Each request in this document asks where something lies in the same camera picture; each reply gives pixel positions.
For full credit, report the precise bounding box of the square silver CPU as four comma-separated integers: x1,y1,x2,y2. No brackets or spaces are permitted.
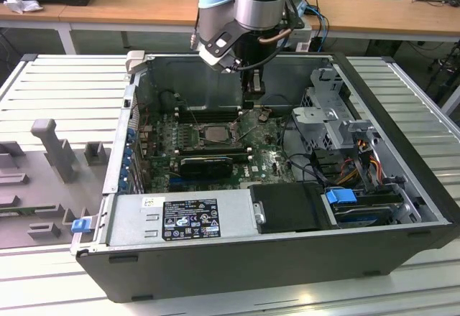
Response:
206,126,233,141

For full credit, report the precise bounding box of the black RAM slot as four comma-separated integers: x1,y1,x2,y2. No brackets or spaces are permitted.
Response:
178,106,242,116
178,150,249,162
178,114,242,124
178,143,247,153

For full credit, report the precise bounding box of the metal socket cover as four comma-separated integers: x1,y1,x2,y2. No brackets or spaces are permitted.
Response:
229,109,252,143

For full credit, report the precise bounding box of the thin metal locking lever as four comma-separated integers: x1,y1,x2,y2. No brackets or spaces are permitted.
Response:
235,124,258,141
190,109,203,132

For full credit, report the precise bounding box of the CPU socket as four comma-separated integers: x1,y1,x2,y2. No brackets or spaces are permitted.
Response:
195,121,242,147

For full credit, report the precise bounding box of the grey metal drive cage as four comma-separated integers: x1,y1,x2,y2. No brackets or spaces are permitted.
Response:
290,66,382,159

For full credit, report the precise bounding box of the black cylindrical component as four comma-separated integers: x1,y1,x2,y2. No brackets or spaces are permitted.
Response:
159,90,178,113

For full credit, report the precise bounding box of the green motherboard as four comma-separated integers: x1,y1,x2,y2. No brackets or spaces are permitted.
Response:
138,106,299,193

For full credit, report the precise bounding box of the grey plastic case latch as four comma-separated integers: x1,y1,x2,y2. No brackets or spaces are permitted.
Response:
125,50,147,76

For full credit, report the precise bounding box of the wooden office desk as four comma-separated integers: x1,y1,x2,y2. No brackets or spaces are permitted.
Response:
0,0,98,57
59,0,460,57

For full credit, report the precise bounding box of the black graphics card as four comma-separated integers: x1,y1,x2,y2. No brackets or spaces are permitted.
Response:
179,156,234,180

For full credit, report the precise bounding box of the hard disk in blue carrier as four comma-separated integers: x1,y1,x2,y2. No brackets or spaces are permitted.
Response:
325,186,403,227

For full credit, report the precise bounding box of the grey power supply unit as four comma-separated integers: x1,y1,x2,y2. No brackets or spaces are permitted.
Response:
107,190,258,247

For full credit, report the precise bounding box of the black open PC case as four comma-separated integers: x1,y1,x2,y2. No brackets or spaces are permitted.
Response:
70,50,460,305

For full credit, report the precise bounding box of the crumpled white paper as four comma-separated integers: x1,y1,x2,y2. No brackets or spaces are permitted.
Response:
3,0,45,14

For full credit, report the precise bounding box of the blue plastic release latch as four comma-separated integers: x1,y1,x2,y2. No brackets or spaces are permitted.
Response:
71,218,91,233

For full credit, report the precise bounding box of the grey parts rack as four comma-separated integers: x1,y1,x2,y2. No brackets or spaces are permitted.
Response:
0,118,111,251

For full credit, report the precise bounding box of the brown curved cable sleeve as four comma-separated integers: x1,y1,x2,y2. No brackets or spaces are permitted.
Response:
258,27,291,47

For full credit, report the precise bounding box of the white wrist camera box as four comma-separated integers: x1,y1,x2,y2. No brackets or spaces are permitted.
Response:
198,30,239,75

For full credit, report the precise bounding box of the blue cable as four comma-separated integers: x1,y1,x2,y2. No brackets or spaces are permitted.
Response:
304,4,330,41

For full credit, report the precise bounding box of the black wire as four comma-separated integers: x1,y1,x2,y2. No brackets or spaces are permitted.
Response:
280,113,324,185

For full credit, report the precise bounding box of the coloured power wire bundle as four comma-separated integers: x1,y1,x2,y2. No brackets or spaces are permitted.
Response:
339,139,386,187

